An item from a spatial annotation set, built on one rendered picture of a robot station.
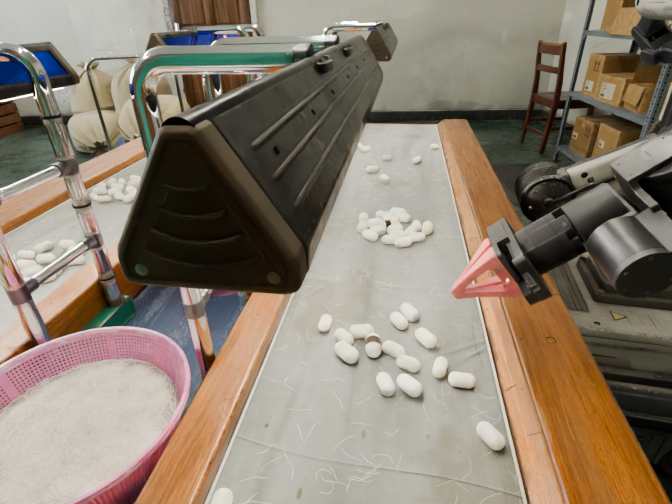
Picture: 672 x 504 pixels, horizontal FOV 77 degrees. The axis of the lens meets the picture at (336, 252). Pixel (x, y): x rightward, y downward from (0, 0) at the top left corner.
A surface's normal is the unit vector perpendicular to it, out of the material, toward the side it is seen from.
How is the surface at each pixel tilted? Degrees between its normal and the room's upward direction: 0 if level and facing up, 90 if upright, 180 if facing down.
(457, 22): 90
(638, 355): 91
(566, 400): 0
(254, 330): 0
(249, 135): 58
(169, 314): 0
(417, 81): 89
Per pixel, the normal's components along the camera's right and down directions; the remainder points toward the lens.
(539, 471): -0.72, -0.65
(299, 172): 0.82, -0.42
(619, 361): -0.24, 0.48
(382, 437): -0.03, -0.87
